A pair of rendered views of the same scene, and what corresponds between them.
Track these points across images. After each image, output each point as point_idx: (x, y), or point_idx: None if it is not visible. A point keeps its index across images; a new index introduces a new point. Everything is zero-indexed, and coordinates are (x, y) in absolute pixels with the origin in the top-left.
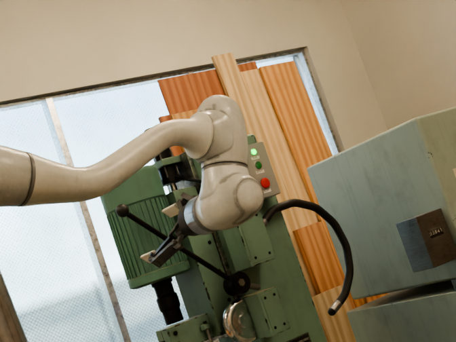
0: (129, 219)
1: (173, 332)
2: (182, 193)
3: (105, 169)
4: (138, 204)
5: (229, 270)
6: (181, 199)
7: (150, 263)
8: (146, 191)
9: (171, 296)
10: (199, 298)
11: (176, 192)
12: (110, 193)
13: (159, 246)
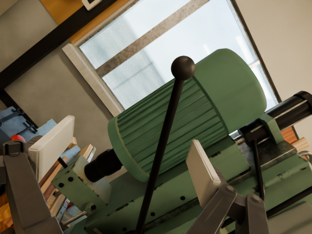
0: (182, 94)
1: (71, 176)
2: (259, 202)
3: None
4: (205, 100)
5: (157, 224)
6: (236, 199)
7: (131, 136)
8: (228, 106)
9: (110, 165)
10: (121, 194)
11: (236, 148)
12: (211, 61)
13: (30, 172)
